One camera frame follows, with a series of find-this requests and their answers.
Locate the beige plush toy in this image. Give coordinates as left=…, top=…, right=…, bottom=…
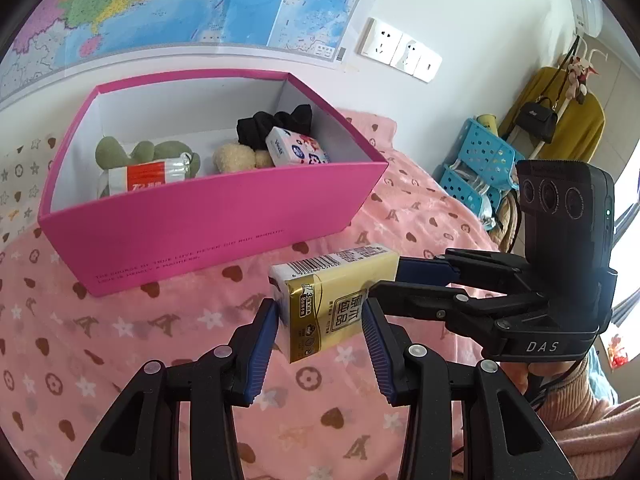
left=212, top=142, right=274, bottom=175

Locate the colourful wall map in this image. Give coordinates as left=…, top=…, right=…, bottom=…
left=0, top=0, right=378, bottom=107

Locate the black scrunchie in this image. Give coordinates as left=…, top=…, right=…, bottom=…
left=236, top=104, right=314, bottom=151

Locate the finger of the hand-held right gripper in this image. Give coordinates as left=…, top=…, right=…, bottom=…
left=367, top=281, right=521, bottom=346
left=395, top=248, right=531, bottom=296

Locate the small hanging plush toy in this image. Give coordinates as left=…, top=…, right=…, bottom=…
left=567, top=55, right=599, bottom=106

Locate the yellow coat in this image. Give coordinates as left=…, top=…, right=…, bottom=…
left=497, top=65, right=606, bottom=162

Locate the white air conditioner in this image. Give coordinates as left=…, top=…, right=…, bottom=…
left=560, top=0, right=606, bottom=39

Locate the yellow tissue pack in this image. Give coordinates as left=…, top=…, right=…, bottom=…
left=268, top=242, right=401, bottom=364

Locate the beige woven bag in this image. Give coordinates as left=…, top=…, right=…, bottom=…
left=492, top=192, right=524, bottom=254

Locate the red ornament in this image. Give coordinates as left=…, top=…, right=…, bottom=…
left=607, top=335, right=631, bottom=369

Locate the green plush toy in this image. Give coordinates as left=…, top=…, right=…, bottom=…
left=95, top=136, right=201, bottom=197

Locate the pink cardboard box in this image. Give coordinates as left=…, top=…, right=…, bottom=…
left=37, top=69, right=390, bottom=297

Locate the red and white packet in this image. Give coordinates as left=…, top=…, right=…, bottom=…
left=107, top=156, right=194, bottom=196

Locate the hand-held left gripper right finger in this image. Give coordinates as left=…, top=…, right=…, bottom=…
left=361, top=300, right=576, bottom=480

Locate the pink printed blanket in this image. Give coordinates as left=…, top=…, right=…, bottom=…
left=0, top=107, right=566, bottom=480

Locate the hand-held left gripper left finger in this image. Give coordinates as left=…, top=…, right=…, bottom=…
left=65, top=299, right=279, bottom=480

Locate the black handbag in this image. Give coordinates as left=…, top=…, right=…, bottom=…
left=515, top=97, right=560, bottom=145

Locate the blue plastic basket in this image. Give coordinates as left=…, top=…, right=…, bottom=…
left=439, top=164, right=496, bottom=217
left=457, top=117, right=519, bottom=189

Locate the person's right hand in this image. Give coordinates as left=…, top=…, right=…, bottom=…
left=507, top=358, right=547, bottom=397

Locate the white wall socket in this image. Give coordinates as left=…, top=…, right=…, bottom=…
left=395, top=35, right=427, bottom=74
left=356, top=16, right=404, bottom=64

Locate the light blue cloth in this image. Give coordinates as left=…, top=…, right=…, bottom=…
left=585, top=345, right=621, bottom=407

